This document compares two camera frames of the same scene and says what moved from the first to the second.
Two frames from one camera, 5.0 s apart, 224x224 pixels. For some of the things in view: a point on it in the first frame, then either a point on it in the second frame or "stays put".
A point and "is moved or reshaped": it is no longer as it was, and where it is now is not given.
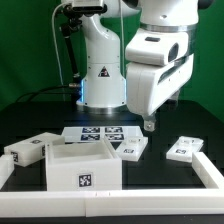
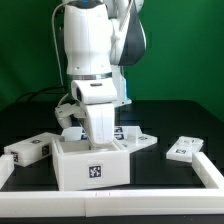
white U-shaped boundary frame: x=113 y=203 stays put
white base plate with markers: x=98 y=133 stays put
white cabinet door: x=131 y=147 → x=131 y=138
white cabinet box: x=83 y=165 is moved or reshaped
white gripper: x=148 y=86 → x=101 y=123
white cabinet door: x=183 y=149 stays put
